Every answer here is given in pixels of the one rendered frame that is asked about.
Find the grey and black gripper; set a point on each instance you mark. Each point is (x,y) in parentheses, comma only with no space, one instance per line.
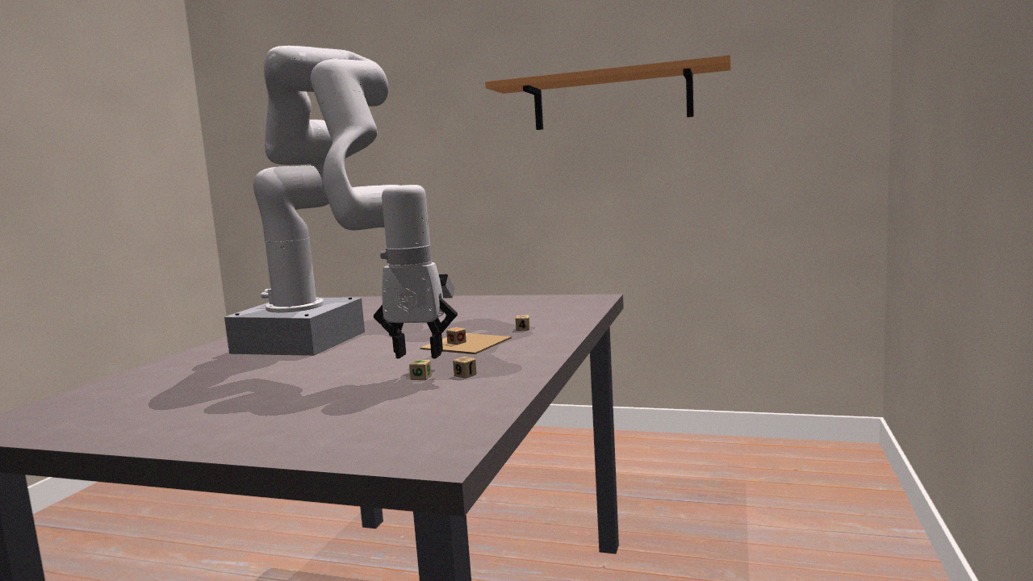
(410,295)

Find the tan flat mat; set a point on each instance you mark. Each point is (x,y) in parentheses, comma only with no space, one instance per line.
(475,343)

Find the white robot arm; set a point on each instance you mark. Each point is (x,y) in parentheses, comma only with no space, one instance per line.
(343,82)

